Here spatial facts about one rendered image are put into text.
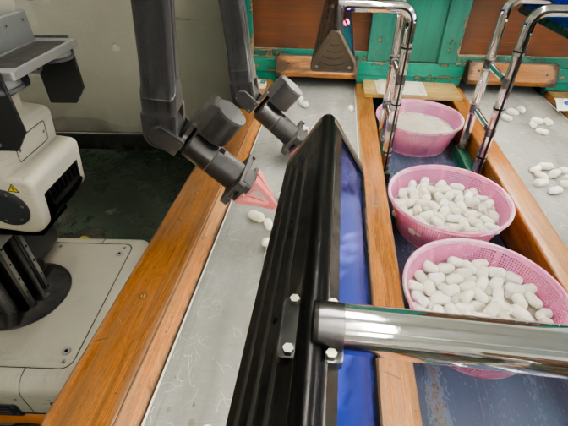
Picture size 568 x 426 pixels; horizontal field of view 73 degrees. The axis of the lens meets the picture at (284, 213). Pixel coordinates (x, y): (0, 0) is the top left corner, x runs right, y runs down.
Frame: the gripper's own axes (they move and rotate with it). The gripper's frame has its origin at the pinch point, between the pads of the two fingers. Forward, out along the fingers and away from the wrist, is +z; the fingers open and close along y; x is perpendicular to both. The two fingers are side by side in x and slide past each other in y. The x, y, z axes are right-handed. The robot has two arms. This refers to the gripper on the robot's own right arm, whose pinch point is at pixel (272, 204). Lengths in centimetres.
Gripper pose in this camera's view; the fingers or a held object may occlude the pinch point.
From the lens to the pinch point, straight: 75.2
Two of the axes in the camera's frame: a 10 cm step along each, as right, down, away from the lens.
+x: -6.5, 5.5, 5.2
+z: 7.5, 5.8, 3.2
